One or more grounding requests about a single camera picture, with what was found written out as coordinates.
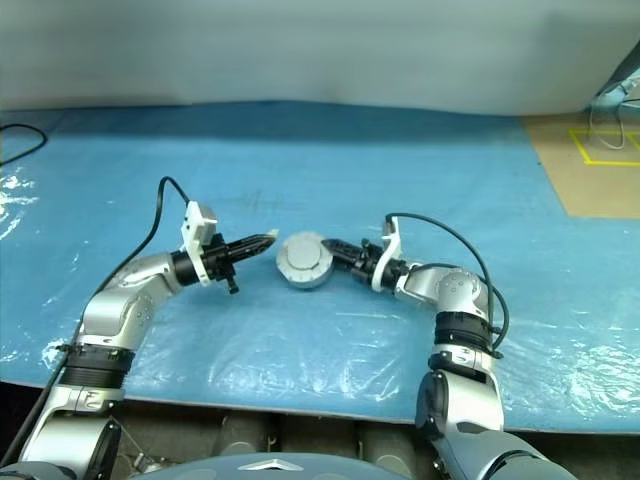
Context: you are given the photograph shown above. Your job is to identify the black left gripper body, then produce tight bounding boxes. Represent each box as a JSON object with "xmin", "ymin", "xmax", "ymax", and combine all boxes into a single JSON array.
[{"xmin": 199, "ymin": 232, "xmax": 242, "ymax": 297}]

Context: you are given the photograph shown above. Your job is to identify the grey finned motor lid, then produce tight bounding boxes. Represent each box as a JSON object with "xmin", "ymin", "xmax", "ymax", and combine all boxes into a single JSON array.
[{"xmin": 275, "ymin": 231, "xmax": 334, "ymax": 281}]

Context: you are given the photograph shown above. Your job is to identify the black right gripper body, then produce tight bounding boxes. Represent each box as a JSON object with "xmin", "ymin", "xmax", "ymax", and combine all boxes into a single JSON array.
[{"xmin": 349, "ymin": 238, "xmax": 384, "ymax": 287}]

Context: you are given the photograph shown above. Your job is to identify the brown cardboard sheet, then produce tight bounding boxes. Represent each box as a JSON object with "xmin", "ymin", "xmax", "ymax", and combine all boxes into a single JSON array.
[{"xmin": 522, "ymin": 113, "xmax": 640, "ymax": 217}]

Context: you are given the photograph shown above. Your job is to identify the black cable loop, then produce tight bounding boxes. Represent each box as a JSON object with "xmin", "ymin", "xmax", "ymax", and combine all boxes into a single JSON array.
[{"xmin": 0, "ymin": 123, "xmax": 47, "ymax": 166}]

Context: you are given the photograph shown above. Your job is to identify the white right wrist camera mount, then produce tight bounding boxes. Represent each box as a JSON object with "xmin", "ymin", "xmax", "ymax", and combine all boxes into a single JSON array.
[{"xmin": 370, "ymin": 213, "xmax": 405, "ymax": 291}]

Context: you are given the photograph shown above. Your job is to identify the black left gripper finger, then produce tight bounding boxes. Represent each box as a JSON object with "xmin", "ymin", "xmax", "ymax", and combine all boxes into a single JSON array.
[
  {"xmin": 230, "ymin": 242, "xmax": 275, "ymax": 265},
  {"xmin": 228, "ymin": 231, "xmax": 276, "ymax": 252}
]

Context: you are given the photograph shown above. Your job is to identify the blue plastic table cover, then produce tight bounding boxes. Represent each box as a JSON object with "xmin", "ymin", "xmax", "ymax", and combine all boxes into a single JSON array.
[{"xmin": 0, "ymin": 101, "xmax": 640, "ymax": 434}]

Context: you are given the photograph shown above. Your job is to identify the thin white cable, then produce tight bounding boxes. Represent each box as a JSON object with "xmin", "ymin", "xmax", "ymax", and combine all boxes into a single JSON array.
[{"xmin": 588, "ymin": 97, "xmax": 629, "ymax": 151}]

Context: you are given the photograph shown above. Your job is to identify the light blue stand foot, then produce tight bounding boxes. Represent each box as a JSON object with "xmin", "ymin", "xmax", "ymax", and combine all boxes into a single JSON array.
[{"xmin": 587, "ymin": 74, "xmax": 640, "ymax": 119}]

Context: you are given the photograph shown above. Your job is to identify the grey rounded cylinder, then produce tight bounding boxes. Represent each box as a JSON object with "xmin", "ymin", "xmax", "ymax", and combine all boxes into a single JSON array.
[
  {"xmin": 359, "ymin": 419, "xmax": 416, "ymax": 469},
  {"xmin": 217, "ymin": 409, "xmax": 274, "ymax": 456}
]

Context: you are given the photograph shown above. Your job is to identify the dark slanted stand panel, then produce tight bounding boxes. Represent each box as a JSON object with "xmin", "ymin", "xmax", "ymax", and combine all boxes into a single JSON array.
[{"xmin": 602, "ymin": 42, "xmax": 640, "ymax": 94}]

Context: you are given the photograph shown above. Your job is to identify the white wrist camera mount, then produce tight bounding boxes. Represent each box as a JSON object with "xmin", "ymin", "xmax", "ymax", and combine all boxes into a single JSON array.
[
  {"xmin": 370, "ymin": 213, "xmax": 405, "ymax": 291},
  {"xmin": 180, "ymin": 200, "xmax": 220, "ymax": 286}
]

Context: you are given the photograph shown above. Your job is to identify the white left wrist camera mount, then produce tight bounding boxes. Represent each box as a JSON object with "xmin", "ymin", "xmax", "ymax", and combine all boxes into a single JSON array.
[{"xmin": 180, "ymin": 200, "xmax": 220, "ymax": 286}]

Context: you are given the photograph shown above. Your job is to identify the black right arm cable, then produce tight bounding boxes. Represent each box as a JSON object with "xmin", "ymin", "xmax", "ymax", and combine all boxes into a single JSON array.
[{"xmin": 384, "ymin": 213, "xmax": 510, "ymax": 359}]

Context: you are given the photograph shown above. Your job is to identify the grey robot torso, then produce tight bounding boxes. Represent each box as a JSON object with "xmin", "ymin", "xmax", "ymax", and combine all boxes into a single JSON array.
[{"xmin": 164, "ymin": 452, "xmax": 396, "ymax": 480}]

